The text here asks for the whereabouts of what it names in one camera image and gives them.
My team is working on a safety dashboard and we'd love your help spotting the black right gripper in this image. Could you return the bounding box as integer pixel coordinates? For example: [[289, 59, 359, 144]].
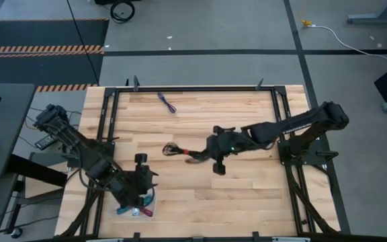
[[184, 125, 247, 165]]

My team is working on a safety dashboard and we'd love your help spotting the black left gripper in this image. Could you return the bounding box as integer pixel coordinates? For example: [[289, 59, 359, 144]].
[[112, 163, 160, 210]]

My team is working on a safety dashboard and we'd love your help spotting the teal braided USB-C cable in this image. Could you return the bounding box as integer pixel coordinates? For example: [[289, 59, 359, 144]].
[[115, 194, 155, 216]]

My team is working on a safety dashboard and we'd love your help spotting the black cable with red tie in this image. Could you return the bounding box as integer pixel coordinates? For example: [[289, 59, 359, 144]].
[[161, 141, 195, 157]]

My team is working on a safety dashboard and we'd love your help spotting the clear plastic bin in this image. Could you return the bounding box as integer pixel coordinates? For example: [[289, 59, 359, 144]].
[[105, 187, 158, 225]]

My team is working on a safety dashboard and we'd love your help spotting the black power adapter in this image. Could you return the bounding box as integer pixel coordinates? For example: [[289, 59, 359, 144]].
[[34, 134, 59, 151]]

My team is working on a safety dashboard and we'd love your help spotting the dark grey side table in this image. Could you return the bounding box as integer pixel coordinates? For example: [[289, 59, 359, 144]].
[[0, 83, 36, 178]]

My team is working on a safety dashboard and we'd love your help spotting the black hazard-striped floor mat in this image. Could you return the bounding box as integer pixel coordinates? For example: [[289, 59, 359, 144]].
[[0, 17, 110, 93]]

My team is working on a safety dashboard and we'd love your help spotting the grey table leg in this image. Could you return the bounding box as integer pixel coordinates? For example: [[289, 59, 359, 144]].
[[345, 0, 387, 25]]

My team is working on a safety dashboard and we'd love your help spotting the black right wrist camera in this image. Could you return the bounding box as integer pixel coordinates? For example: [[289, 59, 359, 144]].
[[212, 162, 227, 176]]

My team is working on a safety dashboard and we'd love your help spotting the black aluminium table frame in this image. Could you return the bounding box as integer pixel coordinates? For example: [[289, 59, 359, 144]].
[[58, 85, 341, 242]]

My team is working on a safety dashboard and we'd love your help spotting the long black floor cable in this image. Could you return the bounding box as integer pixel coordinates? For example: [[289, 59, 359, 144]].
[[66, 0, 99, 85]]

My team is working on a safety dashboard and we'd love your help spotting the coiled black floor cable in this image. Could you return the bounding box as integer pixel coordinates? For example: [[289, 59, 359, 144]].
[[109, 0, 136, 24]]

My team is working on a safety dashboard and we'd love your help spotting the hanging yellow cord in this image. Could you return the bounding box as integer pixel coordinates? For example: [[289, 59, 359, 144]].
[[298, 0, 312, 28]]

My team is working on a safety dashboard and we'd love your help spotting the white floor cable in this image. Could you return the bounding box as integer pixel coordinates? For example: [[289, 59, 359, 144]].
[[310, 24, 387, 69]]

